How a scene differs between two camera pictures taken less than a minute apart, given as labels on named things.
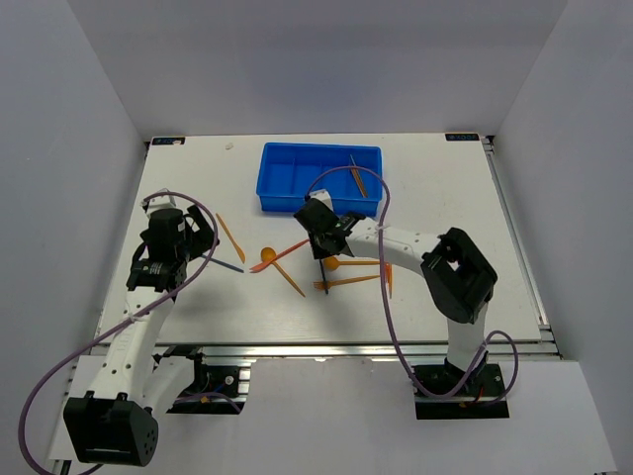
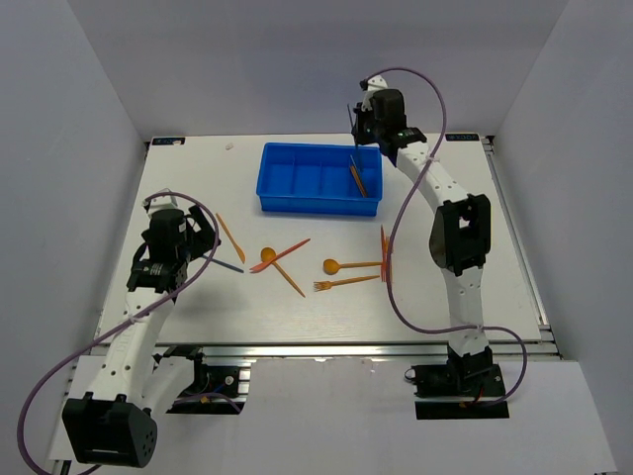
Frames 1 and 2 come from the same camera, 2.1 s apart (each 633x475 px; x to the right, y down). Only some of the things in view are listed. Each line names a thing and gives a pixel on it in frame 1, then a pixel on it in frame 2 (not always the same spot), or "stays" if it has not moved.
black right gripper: [317, 252] -> [360, 114]
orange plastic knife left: [238, 250] stays
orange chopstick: [358, 181] stays
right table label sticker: [461, 137] stays
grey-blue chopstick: [323, 276] -> [351, 123]
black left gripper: [204, 238] stays
